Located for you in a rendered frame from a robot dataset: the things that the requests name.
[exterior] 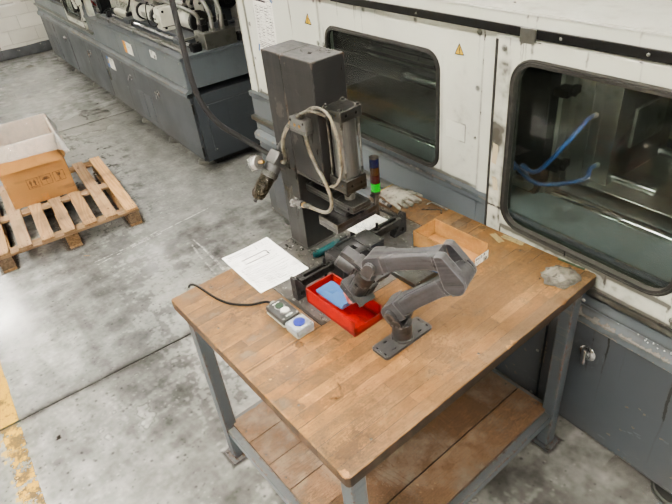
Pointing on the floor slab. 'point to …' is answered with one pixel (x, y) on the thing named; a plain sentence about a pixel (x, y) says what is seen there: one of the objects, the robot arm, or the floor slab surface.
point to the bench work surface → (390, 382)
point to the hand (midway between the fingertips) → (350, 301)
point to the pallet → (66, 213)
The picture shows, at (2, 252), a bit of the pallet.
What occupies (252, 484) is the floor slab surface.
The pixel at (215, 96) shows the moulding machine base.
